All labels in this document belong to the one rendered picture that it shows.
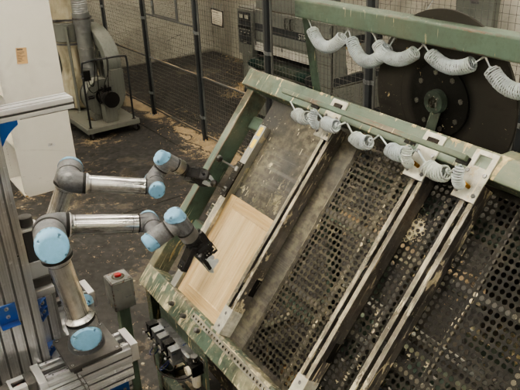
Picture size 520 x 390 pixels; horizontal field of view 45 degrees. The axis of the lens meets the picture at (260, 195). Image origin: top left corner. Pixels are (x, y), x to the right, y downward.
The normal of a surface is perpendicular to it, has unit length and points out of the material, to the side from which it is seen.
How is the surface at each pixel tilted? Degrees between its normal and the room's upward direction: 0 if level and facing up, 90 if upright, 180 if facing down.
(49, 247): 83
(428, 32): 90
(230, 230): 51
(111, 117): 90
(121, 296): 90
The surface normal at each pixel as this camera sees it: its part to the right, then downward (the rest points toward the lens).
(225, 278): -0.67, -0.36
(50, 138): 0.57, 0.33
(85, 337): 0.38, 0.50
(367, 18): -0.83, 0.27
